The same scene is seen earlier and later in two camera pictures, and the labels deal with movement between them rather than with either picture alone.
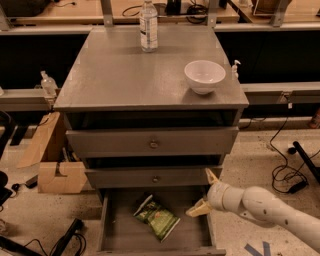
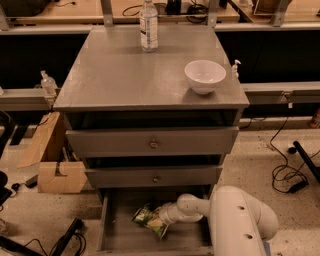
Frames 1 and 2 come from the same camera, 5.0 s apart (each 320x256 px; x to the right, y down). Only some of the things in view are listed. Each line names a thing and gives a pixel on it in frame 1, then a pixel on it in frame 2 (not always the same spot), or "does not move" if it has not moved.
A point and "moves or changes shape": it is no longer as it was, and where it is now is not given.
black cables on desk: (196, 13) does not move
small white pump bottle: (235, 74) does not move
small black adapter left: (31, 183) does not move
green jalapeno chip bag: (160, 221) moves or changes shape
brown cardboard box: (47, 149) does not move
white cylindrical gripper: (216, 196) -> (165, 213)
